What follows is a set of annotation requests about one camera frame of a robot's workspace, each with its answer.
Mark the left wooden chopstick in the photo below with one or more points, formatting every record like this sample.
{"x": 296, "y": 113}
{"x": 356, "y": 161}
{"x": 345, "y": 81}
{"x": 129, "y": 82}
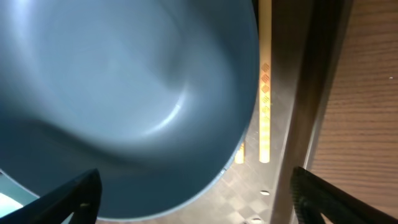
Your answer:
{"x": 240, "y": 155}

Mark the wooden chopstick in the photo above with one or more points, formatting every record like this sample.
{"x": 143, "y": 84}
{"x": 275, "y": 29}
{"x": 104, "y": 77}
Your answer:
{"x": 265, "y": 37}
{"x": 240, "y": 155}

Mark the light blue bowl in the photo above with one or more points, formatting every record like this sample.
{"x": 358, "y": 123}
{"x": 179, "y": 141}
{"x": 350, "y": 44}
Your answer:
{"x": 13, "y": 195}

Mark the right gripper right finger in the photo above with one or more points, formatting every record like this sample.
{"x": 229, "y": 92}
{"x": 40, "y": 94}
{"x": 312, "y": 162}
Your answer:
{"x": 314, "y": 199}

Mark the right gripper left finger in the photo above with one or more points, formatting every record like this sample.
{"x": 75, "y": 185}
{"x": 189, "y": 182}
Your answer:
{"x": 78, "y": 199}

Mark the right wooden chopstick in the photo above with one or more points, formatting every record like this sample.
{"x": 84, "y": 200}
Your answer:
{"x": 265, "y": 37}

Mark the dark blue plate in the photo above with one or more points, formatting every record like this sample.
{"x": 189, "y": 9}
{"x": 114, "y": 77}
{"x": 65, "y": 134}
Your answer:
{"x": 155, "y": 94}

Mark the dark brown serving tray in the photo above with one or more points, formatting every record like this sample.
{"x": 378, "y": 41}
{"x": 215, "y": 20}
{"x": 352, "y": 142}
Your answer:
{"x": 306, "y": 43}

